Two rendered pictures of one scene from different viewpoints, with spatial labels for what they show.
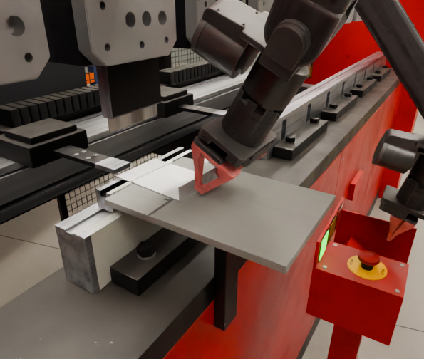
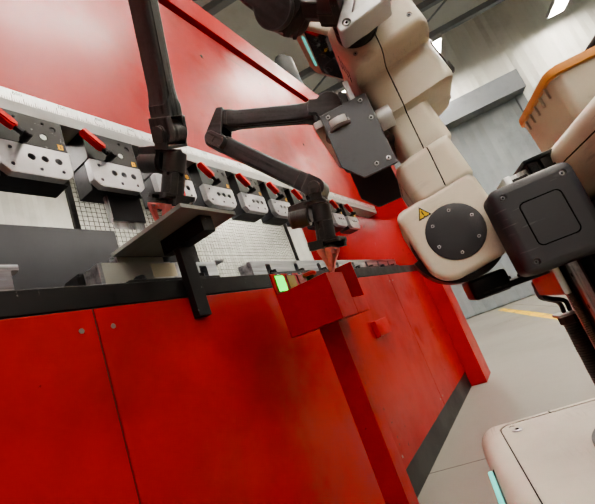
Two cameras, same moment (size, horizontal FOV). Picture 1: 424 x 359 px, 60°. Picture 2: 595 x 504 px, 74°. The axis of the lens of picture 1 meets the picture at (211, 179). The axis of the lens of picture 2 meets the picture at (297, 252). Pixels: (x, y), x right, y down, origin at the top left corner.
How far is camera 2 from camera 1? 0.81 m
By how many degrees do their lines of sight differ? 39
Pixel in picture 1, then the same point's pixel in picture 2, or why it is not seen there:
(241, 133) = (166, 187)
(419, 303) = not seen: hidden behind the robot
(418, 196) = (321, 229)
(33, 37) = (66, 166)
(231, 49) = (150, 157)
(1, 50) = (52, 167)
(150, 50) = (128, 187)
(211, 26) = (142, 154)
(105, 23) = (101, 171)
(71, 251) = (92, 281)
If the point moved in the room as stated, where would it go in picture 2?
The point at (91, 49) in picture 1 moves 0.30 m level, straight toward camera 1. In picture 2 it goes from (94, 178) to (59, 95)
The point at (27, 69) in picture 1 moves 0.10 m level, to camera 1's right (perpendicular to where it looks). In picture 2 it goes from (63, 175) to (105, 161)
